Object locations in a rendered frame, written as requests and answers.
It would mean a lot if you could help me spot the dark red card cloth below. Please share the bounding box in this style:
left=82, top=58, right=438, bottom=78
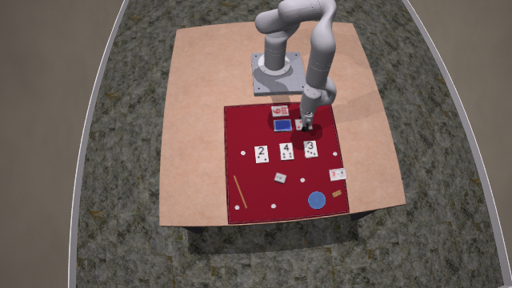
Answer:
left=226, top=104, right=347, bottom=222

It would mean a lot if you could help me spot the blue round disc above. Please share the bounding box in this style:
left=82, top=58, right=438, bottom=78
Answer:
left=308, top=191, right=326, bottom=210

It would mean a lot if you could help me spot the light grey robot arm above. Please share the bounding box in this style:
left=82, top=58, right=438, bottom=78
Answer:
left=255, top=0, right=337, bottom=115

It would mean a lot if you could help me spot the blue playing card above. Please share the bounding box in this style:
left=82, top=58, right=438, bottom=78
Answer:
left=274, top=119, right=292, bottom=131

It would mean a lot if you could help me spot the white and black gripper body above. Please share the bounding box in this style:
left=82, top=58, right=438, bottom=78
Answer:
left=300, top=111, right=314, bottom=126

